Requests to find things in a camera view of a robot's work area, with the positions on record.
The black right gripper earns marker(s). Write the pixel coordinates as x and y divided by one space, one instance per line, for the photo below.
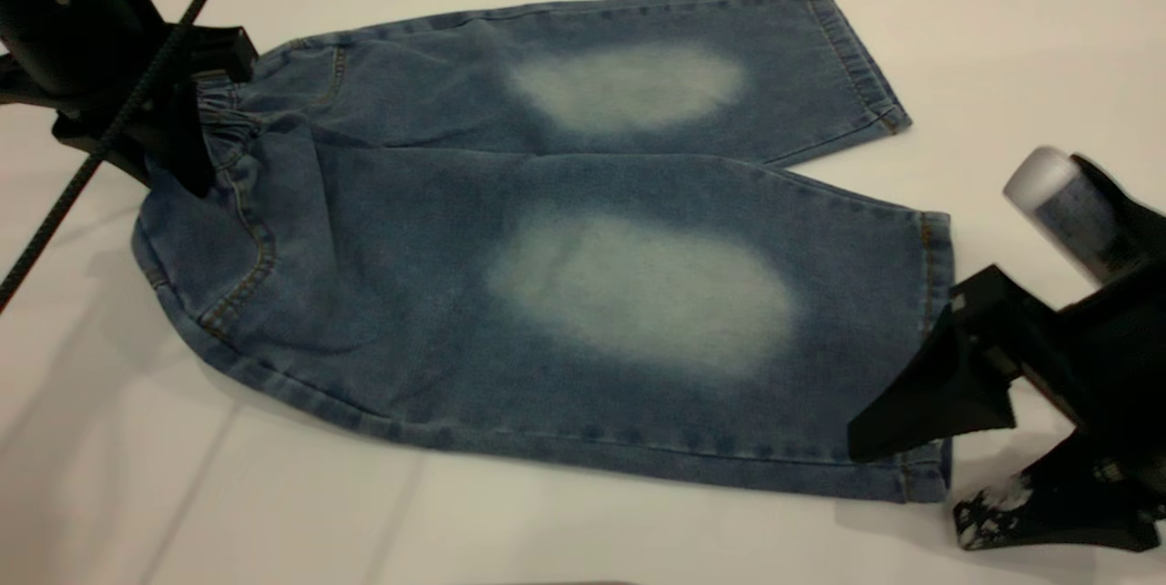
1111 366

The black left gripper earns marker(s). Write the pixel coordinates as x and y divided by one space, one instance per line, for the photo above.
64 29

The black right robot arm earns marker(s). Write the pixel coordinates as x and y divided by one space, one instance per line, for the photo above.
1057 202

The blue denim jeans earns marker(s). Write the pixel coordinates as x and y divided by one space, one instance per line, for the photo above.
410 248

